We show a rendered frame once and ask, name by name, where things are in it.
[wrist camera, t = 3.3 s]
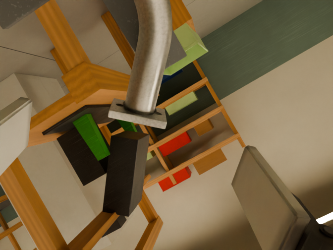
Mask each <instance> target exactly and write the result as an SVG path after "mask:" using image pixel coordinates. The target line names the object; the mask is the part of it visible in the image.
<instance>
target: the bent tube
mask: <svg viewBox="0 0 333 250"><path fill-rule="evenodd" d="M134 2H135V5H136V9H137V13H138V20H139V36H138V42H137V47H136V52H135V57H134V61H133V66H132V71H131V76H130V81H129V85H128V90H127V94H126V99H125V101H124V100H120V99H116V98H114V99H113V101H112V104H111V107H110V109H109V113H108V117H109V118H113V119H118V120H122V121H127V122H132V123H137V124H141V125H147V126H152V127H157V128H162V129H165V128H166V125H167V119H166V113H165V109H161V108H156V103H157V99H158V94H159V90H160V86H161V82H162V78H163V74H164V70H165V66H166V62H167V58H168V53H169V49H170V44H171V37H172V12H171V6H170V0H134Z"/></svg>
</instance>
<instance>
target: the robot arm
mask: <svg viewBox="0 0 333 250"><path fill-rule="evenodd" d="M31 111H32V101H31V99H28V98H24V97H20V98H18V99H17V100H15V101H14V102H12V103H11V104H9V105H8V106H6V107H5V108H3V109H2V110H0V176H1V174H2V173H3V172H4V171H5V170H6V169H7V168H8V167H9V166H10V164H11V163H12V162H13V161H14V160H15V159H16V158H17V157H18V156H19V154H20V153H21V152H22V151H23V150H24V149H25V148H26V147H27V146H28V141H29V131H30V121H31ZM231 185H232V187H233V189H234V191H235V193H236V196H237V198H238V200H239V202H240V204H241V206H242V208H243V210H244V212H245V215H246V217H247V219H248V221H249V223H250V225H251V227H252V229H253V231H254V233H255V236H256V238H257V240H258V242H259V244H260V246H261V248H262V250H333V229H332V228H331V227H329V226H326V225H324V224H320V223H318V221H317V220H316V219H315V218H314V216H313V215H312V214H311V213H310V211H308V209H307V208H306V206H304V204H303V203H302V201H301V200H300V199H299V198H298V197H297V196H295V195H294V194H293V193H292V192H290V191H289V189H288V188H287V187H286V185H285V184H284V183H283V182H282V180H281V179H280V178H279V177H278V175H277V174H276V173H275V171H274V170H273V169H272V168H271V166H270V165H269V164H268V162H267V161H266V160H265V158H264V157H263V156H262V155H261V153H260V152H259V151H258V150H257V148H256V147H254V146H249V145H248V146H246V147H245V148H244V151H243V153H242V156H241V159H240V161H239V164H238V167H237V170H236V172H235V175H234V178H233V180H232V183H231Z"/></svg>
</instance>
